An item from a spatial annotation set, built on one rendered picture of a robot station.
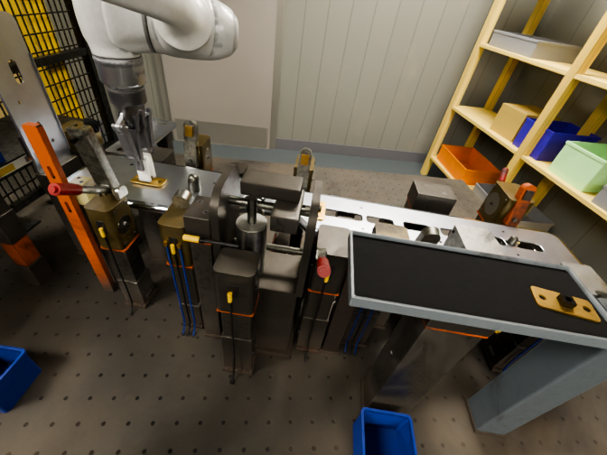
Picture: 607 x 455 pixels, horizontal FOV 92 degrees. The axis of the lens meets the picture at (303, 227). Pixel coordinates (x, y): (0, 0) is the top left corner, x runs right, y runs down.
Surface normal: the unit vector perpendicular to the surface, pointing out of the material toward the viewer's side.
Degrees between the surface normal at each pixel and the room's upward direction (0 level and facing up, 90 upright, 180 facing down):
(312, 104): 90
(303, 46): 90
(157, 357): 0
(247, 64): 90
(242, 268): 0
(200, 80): 90
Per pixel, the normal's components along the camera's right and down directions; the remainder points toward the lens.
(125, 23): 0.24, 0.62
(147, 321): 0.13, -0.76
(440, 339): -0.11, 0.63
